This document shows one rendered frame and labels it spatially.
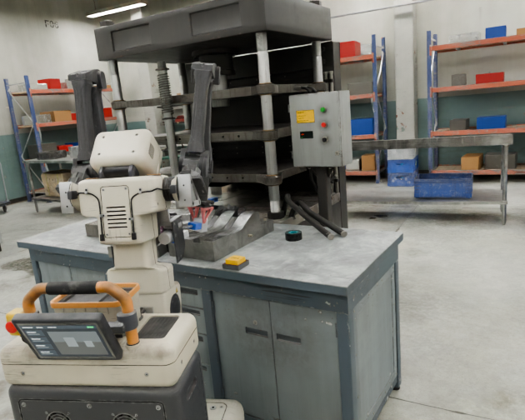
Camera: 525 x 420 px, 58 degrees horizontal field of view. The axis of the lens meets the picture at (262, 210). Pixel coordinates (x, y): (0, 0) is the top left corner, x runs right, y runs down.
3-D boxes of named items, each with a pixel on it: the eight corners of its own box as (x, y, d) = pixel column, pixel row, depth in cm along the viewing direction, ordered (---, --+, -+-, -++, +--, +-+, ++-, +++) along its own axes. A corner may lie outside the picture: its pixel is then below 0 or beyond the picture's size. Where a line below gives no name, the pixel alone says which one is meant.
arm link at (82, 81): (62, 64, 176) (86, 62, 174) (81, 72, 189) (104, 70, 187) (72, 184, 178) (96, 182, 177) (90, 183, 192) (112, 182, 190)
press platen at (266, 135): (279, 165, 255) (277, 129, 251) (117, 167, 324) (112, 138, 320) (339, 147, 324) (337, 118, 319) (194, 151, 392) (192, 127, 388)
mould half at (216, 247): (214, 262, 200) (211, 231, 197) (169, 256, 214) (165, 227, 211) (273, 230, 241) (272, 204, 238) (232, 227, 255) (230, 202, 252)
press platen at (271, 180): (282, 207, 260) (280, 176, 257) (122, 199, 329) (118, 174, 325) (341, 180, 329) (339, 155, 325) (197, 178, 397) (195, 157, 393)
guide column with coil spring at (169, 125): (187, 261, 316) (161, 60, 288) (181, 260, 319) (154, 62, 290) (192, 258, 320) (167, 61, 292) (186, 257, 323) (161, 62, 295)
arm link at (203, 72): (188, 52, 171) (216, 54, 171) (194, 64, 185) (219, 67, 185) (177, 173, 170) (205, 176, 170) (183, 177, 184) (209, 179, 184)
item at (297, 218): (282, 232, 264) (281, 220, 262) (122, 219, 333) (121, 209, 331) (340, 200, 332) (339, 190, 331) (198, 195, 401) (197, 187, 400)
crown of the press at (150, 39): (272, 101, 248) (262, -25, 234) (107, 117, 317) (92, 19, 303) (337, 96, 321) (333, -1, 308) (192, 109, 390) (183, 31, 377)
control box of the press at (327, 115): (348, 349, 274) (336, 91, 242) (302, 339, 290) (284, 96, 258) (362, 332, 292) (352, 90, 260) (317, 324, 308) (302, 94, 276)
